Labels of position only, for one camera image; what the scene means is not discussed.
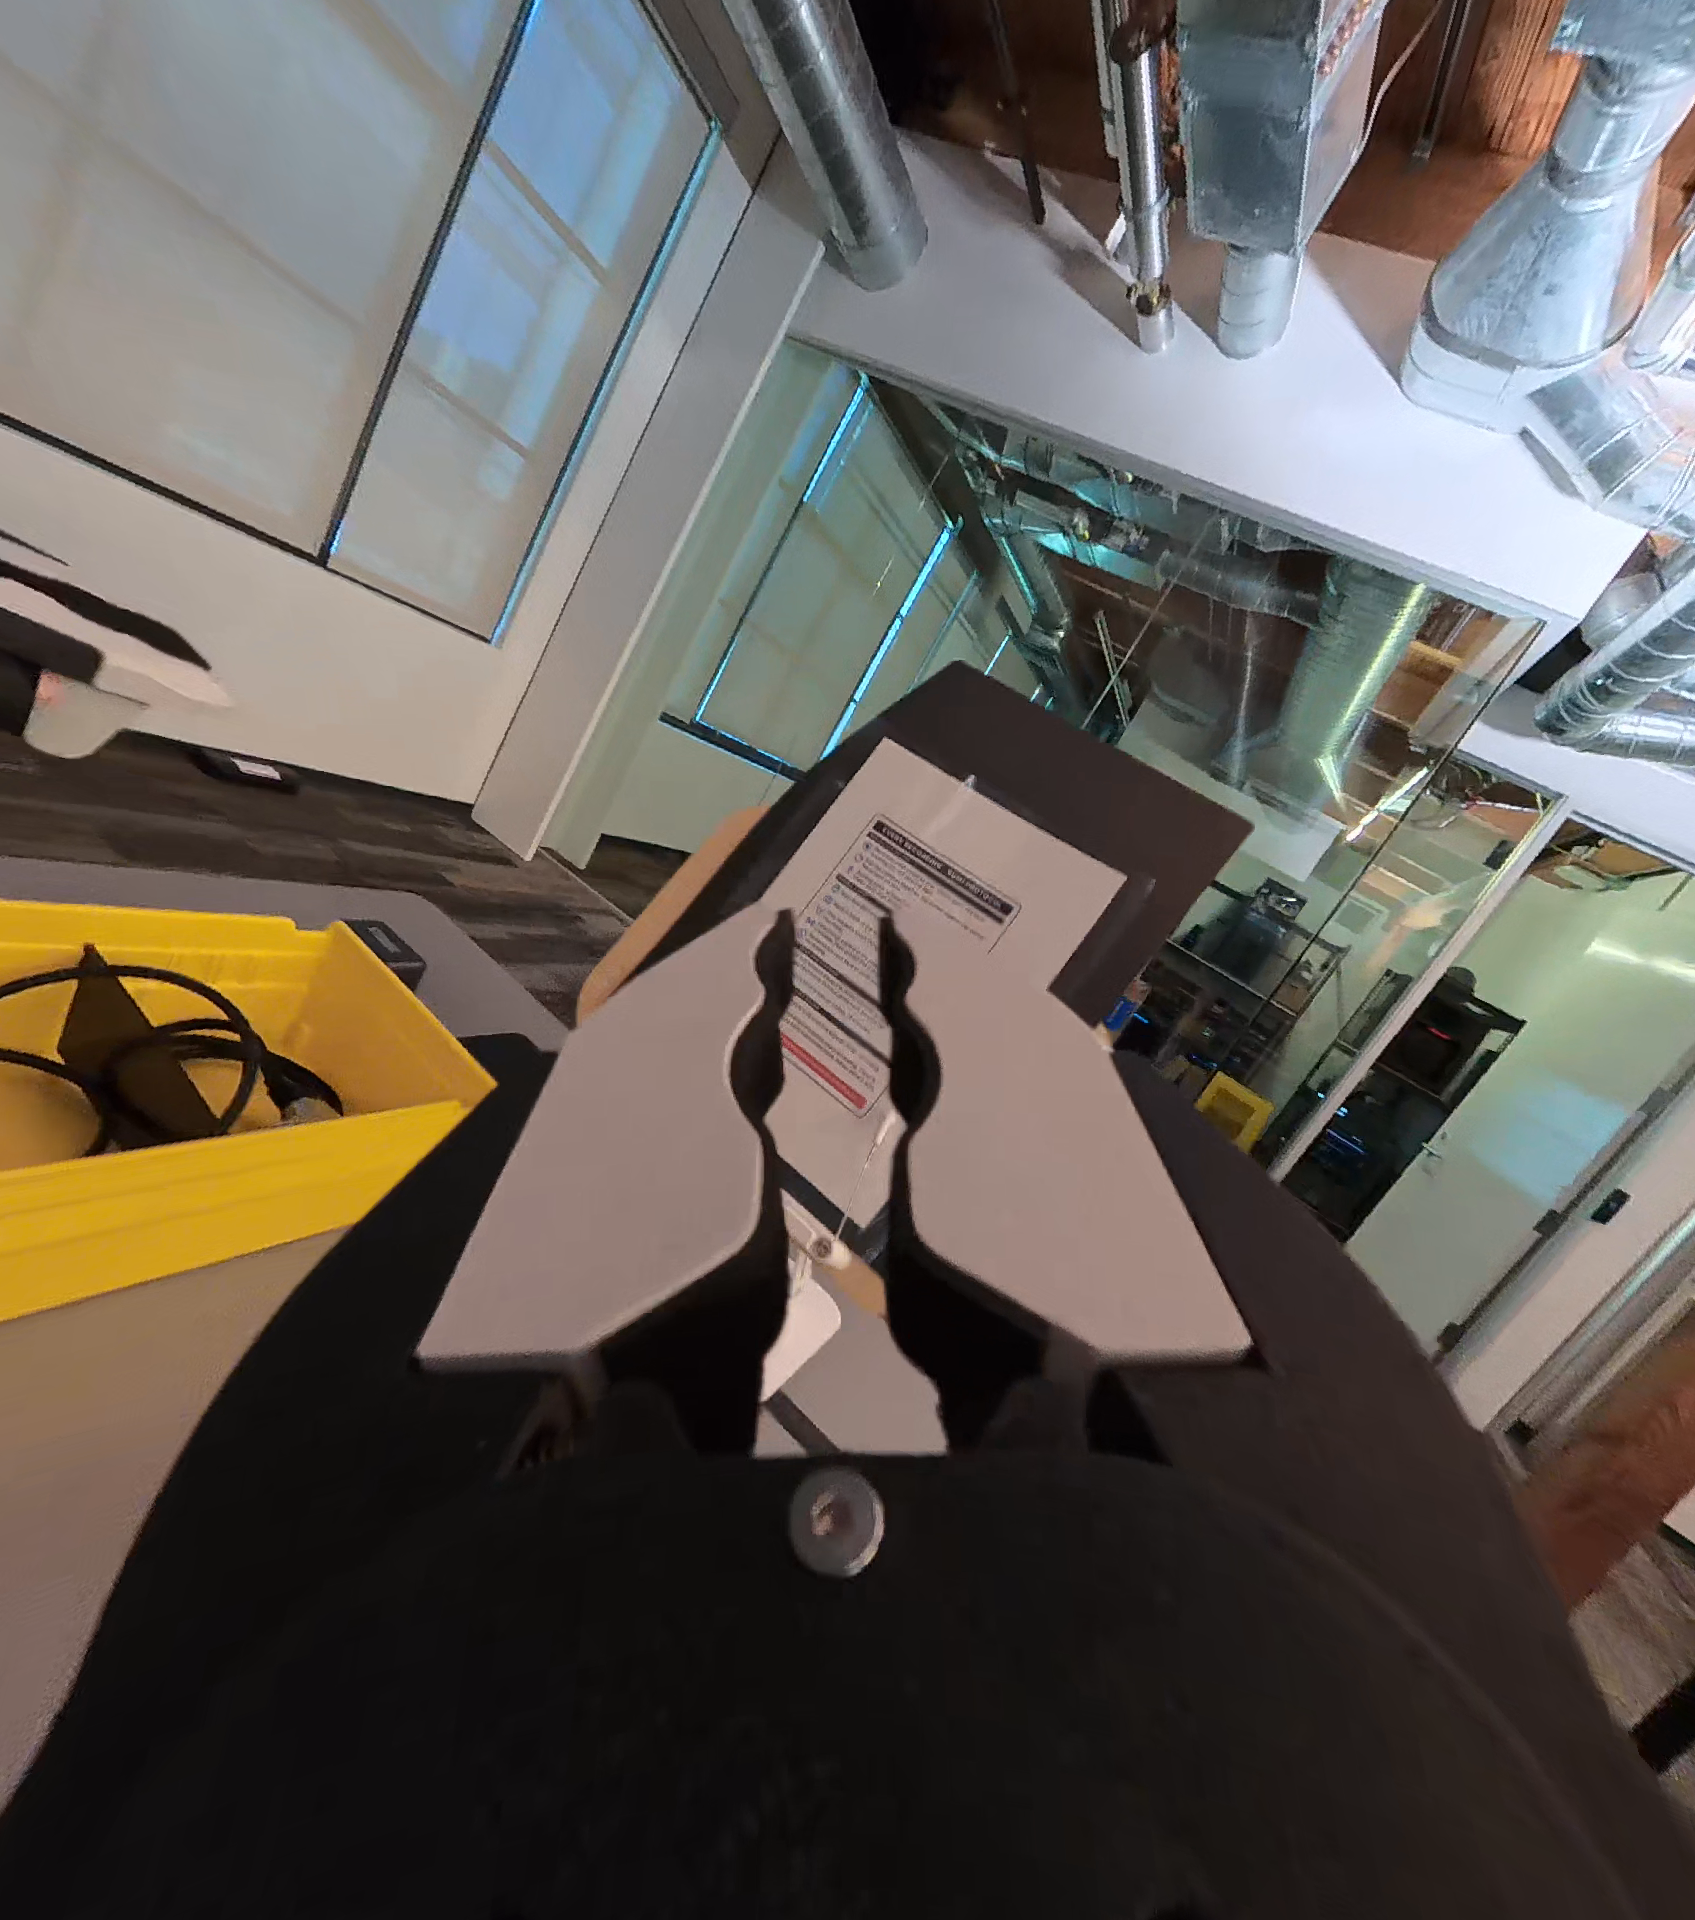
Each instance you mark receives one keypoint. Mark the yellow plastic bin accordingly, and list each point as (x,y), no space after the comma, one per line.
(115,1215)

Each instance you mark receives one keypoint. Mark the rectangular silver duct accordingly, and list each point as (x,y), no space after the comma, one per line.
(1273,104)

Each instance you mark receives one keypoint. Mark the yellow floor sign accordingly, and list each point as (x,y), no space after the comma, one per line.
(1238,1110)

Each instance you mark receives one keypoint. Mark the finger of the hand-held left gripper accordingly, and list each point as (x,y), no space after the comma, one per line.
(83,728)
(165,684)

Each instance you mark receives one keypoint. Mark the thin metal pipe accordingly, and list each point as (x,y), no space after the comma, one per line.
(1146,166)

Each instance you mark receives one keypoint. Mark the small dark box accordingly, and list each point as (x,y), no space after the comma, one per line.
(389,952)

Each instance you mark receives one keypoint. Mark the silver spiral duct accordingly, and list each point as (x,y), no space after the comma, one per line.
(833,135)

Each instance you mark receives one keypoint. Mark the bundle of silver ceiling pipes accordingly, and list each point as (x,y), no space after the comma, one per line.
(1688,660)

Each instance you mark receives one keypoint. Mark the small black floor object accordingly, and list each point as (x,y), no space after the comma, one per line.
(249,772)

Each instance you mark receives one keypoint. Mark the large window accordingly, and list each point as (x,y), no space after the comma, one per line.
(261,257)

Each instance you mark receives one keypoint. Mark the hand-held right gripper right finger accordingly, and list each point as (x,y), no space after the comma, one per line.
(1075,1199)

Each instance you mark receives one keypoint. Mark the white instruction sheet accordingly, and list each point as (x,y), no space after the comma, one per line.
(968,841)

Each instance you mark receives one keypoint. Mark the black shelving rack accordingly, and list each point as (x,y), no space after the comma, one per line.
(1386,1082)

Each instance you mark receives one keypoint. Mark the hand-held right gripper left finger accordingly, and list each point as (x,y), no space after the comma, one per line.
(608,1170)

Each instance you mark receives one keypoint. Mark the large silver funnel duct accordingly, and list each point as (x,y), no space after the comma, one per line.
(1554,257)

